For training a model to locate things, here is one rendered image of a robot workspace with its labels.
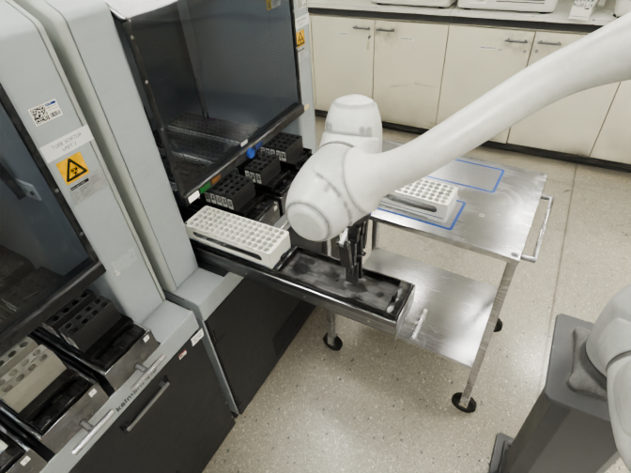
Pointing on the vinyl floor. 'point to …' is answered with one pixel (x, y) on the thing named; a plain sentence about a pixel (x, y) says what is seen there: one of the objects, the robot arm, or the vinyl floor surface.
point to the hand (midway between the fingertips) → (354, 268)
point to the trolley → (458, 232)
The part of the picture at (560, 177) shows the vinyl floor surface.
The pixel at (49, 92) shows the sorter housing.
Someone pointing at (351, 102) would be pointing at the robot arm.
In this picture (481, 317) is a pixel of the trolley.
